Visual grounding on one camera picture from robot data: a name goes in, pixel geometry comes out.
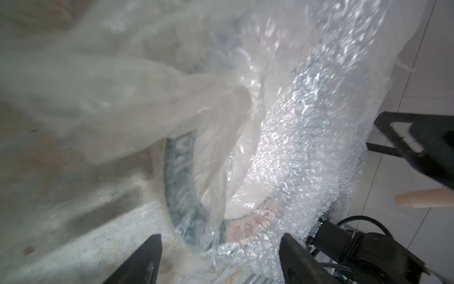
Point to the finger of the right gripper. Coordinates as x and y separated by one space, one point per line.
434 136

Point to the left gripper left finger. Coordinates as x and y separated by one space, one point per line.
142 266

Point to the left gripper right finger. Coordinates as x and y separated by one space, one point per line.
299 266

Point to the green rimmed plate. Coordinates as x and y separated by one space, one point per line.
188 214

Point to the bubble wrap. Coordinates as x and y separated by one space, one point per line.
281 94

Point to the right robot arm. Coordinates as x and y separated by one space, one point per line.
362 246

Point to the black microphone stand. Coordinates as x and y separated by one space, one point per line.
383 150

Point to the beige foam microphone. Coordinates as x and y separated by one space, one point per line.
434 198

